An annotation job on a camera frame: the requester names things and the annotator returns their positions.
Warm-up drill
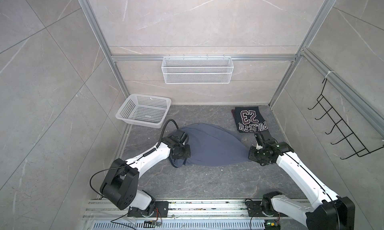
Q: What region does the black wire hook rack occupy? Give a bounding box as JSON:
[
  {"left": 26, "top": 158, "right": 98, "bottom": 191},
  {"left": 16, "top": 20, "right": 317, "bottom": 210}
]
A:
[{"left": 308, "top": 79, "right": 384, "bottom": 160}]

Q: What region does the aluminium frame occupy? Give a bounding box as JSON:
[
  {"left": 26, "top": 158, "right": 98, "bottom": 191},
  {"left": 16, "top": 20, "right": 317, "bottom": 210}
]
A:
[{"left": 78, "top": 0, "right": 384, "bottom": 135}]

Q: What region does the grey-blue tank top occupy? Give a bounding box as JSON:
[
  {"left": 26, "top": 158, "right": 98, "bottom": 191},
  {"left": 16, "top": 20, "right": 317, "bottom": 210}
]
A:
[{"left": 169, "top": 123, "right": 249, "bottom": 168}]

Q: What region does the left black corrugated cable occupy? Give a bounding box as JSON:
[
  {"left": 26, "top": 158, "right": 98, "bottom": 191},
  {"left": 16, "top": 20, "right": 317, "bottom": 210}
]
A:
[{"left": 155, "top": 118, "right": 180, "bottom": 149}]

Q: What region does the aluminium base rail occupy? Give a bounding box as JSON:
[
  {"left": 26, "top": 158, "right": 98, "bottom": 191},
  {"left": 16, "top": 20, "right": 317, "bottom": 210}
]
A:
[{"left": 81, "top": 199, "right": 300, "bottom": 230}]

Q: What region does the navy red-trimmed tank top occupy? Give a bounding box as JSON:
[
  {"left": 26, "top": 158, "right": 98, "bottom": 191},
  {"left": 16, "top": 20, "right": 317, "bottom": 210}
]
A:
[{"left": 232, "top": 106, "right": 269, "bottom": 133}]

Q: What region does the white plastic laundry basket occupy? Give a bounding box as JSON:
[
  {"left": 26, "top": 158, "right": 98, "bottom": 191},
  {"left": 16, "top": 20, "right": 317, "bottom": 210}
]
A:
[{"left": 116, "top": 94, "right": 172, "bottom": 129}]

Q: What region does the white wire mesh shelf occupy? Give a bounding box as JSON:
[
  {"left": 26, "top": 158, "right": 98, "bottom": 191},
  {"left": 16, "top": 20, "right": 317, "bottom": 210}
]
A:
[{"left": 162, "top": 56, "right": 234, "bottom": 84}]

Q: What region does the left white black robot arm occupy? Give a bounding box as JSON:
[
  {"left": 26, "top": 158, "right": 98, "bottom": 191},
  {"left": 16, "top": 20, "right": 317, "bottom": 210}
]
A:
[{"left": 100, "top": 130, "right": 191, "bottom": 217}]

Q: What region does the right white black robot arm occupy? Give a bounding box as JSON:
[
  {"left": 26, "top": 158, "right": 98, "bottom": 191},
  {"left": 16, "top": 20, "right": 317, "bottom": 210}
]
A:
[{"left": 245, "top": 142, "right": 356, "bottom": 230}]

